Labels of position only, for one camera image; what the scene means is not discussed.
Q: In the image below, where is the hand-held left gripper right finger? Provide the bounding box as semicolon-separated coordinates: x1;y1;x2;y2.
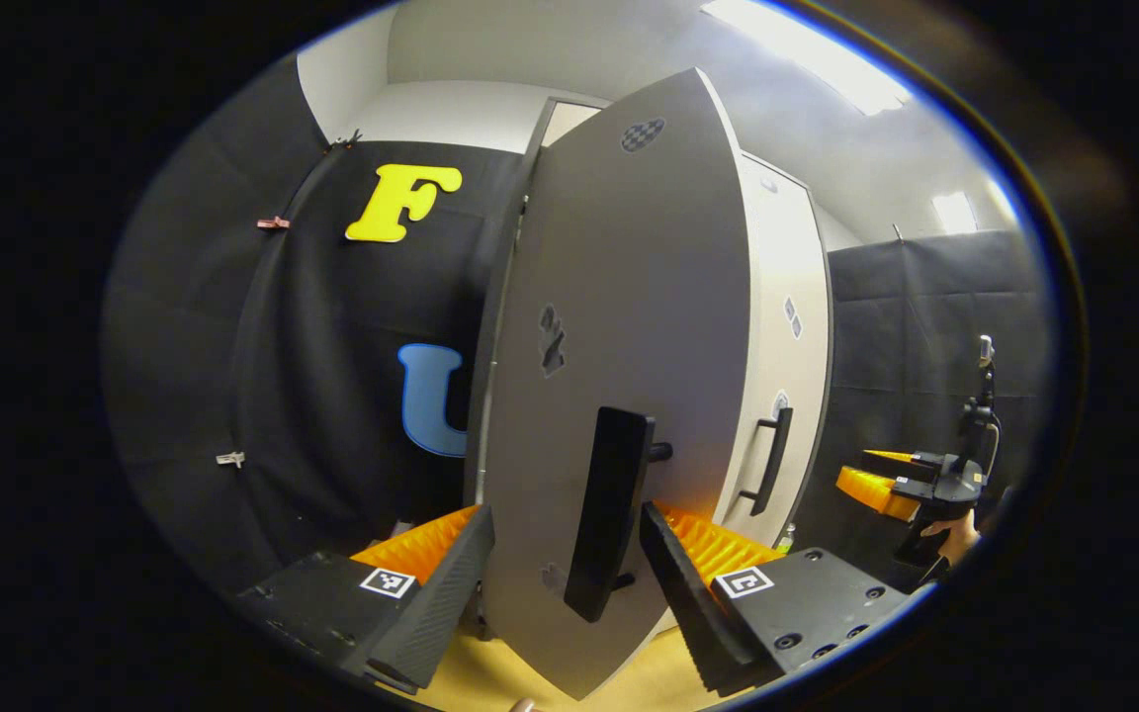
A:
641;501;917;696

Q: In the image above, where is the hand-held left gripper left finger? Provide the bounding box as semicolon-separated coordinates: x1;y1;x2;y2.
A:
238;504;496;693

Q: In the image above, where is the white shoe cabinet door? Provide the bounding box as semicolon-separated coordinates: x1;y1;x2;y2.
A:
713;153;832;550
479;67;753;701

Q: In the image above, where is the white shoe cabinet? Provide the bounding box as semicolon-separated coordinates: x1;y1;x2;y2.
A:
461;96;837;555

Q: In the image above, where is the black backdrop cloth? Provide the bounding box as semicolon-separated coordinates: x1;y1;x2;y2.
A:
100;54;531;594
792;229;1050;584

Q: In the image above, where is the square ceiling light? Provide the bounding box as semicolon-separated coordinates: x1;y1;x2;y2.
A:
930;191;978;235

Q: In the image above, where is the long ceiling light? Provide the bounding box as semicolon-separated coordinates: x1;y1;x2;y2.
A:
703;0;912;117

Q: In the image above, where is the black door handle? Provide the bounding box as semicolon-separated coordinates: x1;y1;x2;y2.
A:
564;405;674;624
738;407;794;517

